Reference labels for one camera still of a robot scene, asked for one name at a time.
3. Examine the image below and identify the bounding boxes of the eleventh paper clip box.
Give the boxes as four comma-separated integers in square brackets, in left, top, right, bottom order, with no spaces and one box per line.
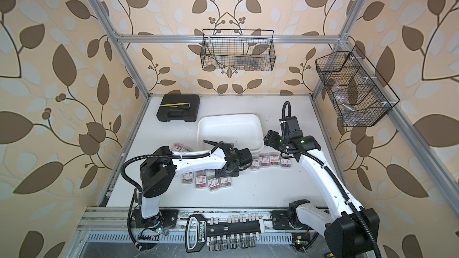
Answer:
[280,158,292,168]

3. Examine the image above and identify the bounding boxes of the sixteenth paper clip box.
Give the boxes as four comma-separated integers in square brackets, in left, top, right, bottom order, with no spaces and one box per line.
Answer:
[220,177,232,188]

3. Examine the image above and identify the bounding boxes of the white plastic tray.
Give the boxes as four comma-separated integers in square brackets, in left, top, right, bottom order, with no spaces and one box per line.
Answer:
[197,113,264,154]

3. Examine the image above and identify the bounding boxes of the fifteenth paper clip box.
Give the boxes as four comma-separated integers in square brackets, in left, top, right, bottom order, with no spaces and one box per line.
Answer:
[196,174,207,189]

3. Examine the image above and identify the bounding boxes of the fourteenth paper clip box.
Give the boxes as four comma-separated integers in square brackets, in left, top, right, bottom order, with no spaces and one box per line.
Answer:
[182,172,194,184]

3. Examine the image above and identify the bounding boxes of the twelfth paper clip box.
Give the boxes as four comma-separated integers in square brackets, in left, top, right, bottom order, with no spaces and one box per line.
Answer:
[170,143,183,152]

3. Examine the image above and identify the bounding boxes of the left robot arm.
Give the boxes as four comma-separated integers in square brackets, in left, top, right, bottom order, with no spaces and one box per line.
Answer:
[120,140,252,251]

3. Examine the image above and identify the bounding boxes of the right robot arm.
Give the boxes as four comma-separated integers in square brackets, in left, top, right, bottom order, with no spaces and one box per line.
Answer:
[264,101,382,258]

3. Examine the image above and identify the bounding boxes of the socket set holder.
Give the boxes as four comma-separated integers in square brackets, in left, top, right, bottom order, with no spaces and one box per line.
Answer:
[185,214,265,253]

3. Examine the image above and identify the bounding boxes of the black tool case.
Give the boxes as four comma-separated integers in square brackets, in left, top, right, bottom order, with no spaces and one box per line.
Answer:
[156,94,200,123]

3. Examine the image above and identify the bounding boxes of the yellow handled hex key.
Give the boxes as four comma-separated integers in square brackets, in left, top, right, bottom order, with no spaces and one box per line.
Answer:
[160,103,191,109]

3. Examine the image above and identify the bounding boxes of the right wire basket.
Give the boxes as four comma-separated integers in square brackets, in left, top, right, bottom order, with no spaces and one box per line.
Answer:
[315,46,400,127]

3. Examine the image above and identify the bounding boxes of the wire basket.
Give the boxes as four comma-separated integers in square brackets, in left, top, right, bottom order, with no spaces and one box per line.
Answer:
[199,28,276,71]
[315,46,400,127]

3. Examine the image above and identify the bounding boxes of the back wire basket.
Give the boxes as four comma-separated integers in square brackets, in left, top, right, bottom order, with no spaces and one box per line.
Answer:
[199,28,276,71]

